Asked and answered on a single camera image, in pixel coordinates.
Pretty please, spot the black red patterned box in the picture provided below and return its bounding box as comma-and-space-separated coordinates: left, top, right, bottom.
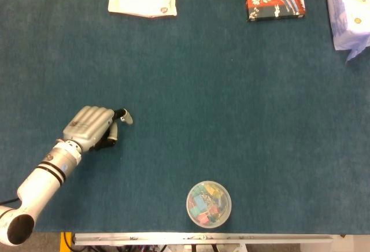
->
245, 0, 306, 22

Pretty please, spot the white plastic tissue pack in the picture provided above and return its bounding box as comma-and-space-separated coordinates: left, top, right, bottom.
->
325, 0, 370, 63

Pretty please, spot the silver aluminium frame rail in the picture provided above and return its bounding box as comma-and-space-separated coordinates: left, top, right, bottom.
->
72, 232, 342, 246

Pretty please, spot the clear tub of binder clips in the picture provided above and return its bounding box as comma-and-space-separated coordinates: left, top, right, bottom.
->
186, 180, 232, 229

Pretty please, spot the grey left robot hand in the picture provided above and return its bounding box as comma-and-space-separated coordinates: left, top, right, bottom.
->
62, 106, 134, 152

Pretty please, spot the teal felt table mat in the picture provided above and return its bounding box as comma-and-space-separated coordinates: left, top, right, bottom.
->
0, 0, 370, 235

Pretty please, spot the yellow frame post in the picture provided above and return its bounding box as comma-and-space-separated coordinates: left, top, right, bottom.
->
60, 232, 73, 252

